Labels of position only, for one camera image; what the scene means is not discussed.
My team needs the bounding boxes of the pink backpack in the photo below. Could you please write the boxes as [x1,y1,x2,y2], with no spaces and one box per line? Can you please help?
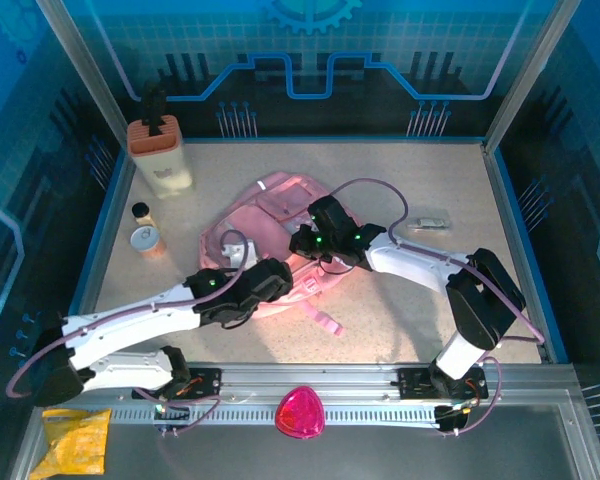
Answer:
[199,171,346,337]

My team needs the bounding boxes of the clear plastic bag with item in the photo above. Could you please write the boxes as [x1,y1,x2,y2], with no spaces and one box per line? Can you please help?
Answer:
[407,213,454,234]

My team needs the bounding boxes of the tin can silver lid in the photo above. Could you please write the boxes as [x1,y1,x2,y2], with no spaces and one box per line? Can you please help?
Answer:
[129,225,167,260]

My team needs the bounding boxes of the small jar black lid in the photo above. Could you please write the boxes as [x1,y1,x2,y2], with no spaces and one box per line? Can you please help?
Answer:
[131,201,157,229]

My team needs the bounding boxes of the pink triangular button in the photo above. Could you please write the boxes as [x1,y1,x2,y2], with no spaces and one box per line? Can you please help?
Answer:
[273,384,326,441]

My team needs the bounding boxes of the beige knife block orange top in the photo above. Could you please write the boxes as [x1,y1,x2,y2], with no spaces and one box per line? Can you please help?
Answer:
[126,114,195,199]

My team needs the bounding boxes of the yellow plastic bag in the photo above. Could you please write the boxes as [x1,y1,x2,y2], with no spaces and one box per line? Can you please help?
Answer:
[28,407,112,476]

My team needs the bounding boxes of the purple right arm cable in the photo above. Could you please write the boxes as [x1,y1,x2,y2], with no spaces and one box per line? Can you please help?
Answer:
[329,178,546,436]

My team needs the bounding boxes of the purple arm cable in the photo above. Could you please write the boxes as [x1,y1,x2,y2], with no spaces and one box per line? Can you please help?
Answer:
[329,178,546,436]
[4,229,249,436]

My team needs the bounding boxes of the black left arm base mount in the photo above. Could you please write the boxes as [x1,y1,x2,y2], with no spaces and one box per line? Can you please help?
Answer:
[132,366,223,401]

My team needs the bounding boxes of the aluminium slotted mounting rail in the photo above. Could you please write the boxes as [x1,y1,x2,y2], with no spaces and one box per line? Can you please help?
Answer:
[44,362,571,426]

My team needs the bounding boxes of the small circuit board with wires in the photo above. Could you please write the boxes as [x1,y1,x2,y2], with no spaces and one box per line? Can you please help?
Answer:
[152,399,191,436]
[432,399,481,436]

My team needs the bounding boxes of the aluminium side rail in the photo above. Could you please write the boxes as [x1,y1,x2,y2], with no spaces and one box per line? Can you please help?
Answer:
[62,149,136,321]
[481,142,571,364]

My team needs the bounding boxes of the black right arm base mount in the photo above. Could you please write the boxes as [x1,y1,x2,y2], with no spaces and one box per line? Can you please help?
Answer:
[397,367,489,401]

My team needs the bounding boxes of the black knife handle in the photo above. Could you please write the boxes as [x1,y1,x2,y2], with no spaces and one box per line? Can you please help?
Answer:
[140,82,167,137]

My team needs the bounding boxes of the aluminium frame post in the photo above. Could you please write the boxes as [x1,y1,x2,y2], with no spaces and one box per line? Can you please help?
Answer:
[34,0,134,156]
[482,0,581,154]

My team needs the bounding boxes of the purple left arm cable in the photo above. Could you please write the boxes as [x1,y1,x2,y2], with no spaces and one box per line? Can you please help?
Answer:
[4,229,249,436]

